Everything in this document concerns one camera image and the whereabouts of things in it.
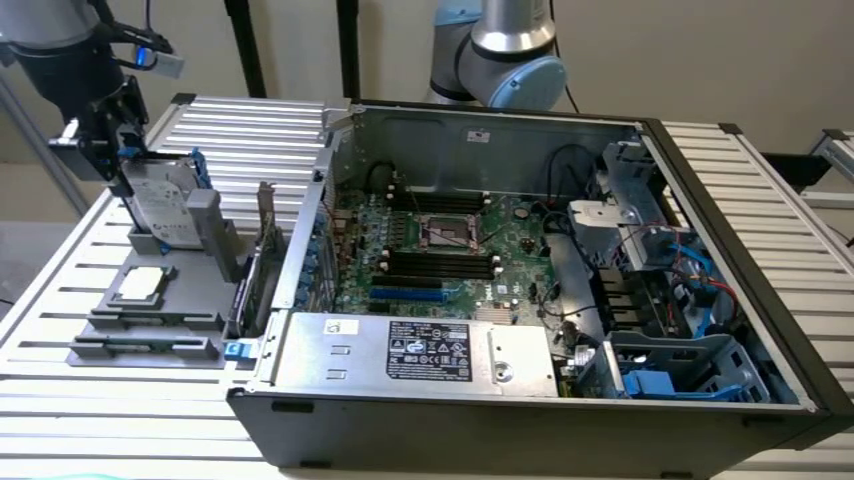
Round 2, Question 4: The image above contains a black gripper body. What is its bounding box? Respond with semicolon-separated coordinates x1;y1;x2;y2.
10;43;132;132

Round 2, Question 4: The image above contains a silver disk with blue rails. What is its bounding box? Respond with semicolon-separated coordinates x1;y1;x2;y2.
121;145;209;252

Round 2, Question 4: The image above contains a grey disk bay blue latch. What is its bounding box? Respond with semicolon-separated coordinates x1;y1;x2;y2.
599;330;772;402

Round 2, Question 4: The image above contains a black stand pole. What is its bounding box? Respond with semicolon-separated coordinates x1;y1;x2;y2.
335;0;363;100
225;0;269;99

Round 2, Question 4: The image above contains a silver CPU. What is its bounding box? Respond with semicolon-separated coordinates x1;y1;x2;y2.
108;265;176;305

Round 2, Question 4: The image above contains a grey parts rack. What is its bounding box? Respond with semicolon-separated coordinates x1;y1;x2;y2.
68;188;262;372

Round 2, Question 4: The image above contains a black RAM slot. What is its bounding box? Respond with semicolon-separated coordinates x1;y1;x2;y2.
389;195;491;207
387;255;500;267
389;202;489;214
387;262;499;274
385;269;499;282
391;180;492;193
388;248;500;260
391;188;491;200

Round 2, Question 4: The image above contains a black expansion slot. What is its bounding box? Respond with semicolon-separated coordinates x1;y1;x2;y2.
369;275;445;290

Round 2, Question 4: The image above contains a blue expansion slot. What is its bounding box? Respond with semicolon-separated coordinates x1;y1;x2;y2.
368;287;445;303

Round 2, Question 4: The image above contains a CPU socket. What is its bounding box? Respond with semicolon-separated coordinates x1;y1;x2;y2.
411;213;487;252

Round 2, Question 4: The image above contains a silver power supply unit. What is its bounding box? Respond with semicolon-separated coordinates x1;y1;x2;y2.
268;311;560;400

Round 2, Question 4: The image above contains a green motherboard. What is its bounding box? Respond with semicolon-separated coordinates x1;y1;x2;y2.
328;189;556;324

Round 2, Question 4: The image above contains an open black PC case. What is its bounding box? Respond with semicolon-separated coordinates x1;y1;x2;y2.
224;97;836;470

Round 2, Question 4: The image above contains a metal drive cage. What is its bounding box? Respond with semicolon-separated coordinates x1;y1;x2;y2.
564;140;672;274

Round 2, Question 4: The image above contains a dark wrist camera box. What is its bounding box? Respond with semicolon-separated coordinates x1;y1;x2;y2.
46;135;109;184

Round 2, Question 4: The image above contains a silver USB cable plug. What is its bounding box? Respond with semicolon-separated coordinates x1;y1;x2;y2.
134;46;186;80

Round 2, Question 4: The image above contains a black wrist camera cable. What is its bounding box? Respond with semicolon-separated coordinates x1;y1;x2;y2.
89;0;176;69

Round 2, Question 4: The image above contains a graphics card with metal bracket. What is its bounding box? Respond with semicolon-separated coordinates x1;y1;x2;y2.
225;181;289;342

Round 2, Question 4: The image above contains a black looped wire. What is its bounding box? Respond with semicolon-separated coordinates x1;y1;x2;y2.
540;143;599;204

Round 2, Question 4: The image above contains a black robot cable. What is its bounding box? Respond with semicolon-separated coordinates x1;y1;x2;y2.
549;38;583;114

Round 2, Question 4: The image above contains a blue wire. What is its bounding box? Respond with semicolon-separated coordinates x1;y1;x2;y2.
663;238;743;337

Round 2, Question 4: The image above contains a red wire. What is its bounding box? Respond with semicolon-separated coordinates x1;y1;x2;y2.
689;277;738;297

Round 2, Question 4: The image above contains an aluminium frame side table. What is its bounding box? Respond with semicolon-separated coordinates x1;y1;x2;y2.
759;128;854;211

